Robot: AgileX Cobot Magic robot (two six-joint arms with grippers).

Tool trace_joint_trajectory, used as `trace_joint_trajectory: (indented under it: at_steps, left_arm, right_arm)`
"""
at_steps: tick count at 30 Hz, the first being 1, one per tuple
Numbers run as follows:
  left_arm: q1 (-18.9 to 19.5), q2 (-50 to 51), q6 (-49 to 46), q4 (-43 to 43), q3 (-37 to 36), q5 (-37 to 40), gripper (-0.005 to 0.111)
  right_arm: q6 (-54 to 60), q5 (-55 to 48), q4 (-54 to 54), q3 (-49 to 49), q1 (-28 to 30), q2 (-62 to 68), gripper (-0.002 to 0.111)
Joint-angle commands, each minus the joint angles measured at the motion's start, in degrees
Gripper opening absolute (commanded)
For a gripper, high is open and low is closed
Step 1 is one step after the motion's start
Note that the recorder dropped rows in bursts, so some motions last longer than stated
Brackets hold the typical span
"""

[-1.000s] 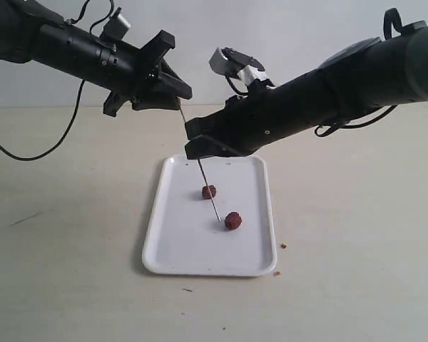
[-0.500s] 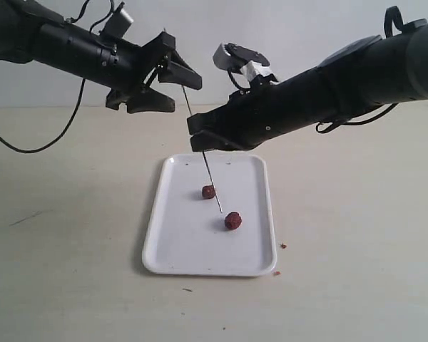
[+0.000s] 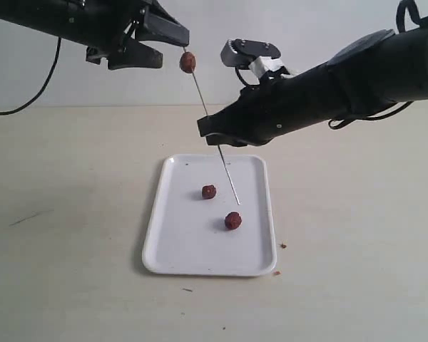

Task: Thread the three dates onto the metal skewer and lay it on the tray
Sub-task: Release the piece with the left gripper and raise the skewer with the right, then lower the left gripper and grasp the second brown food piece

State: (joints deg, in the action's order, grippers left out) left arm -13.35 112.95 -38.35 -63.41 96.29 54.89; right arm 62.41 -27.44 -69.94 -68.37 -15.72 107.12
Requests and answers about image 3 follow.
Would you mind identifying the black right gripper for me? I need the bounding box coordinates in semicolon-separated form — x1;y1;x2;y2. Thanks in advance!
197;73;335;146

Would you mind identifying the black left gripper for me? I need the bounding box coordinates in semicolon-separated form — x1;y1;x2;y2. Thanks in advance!
86;1;190;70

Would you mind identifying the thin metal skewer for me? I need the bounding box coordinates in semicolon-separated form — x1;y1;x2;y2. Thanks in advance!
183;47;240;205

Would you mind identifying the brown meatball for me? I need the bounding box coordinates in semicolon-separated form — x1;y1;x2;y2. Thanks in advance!
224;212;242;230
201;185;217;200
179;51;196;73

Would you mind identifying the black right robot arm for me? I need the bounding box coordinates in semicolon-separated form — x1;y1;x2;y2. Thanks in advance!
198;16;428;147

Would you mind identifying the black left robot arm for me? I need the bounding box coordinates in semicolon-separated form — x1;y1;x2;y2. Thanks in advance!
0;0;190;71

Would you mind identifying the white rectangular plastic tray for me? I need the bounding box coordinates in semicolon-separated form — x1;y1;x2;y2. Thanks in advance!
142;154;277;277

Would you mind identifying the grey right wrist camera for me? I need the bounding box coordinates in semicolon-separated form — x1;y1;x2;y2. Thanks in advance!
220;38;297;79

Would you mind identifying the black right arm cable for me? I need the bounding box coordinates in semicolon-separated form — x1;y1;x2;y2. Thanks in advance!
327;0;425;130

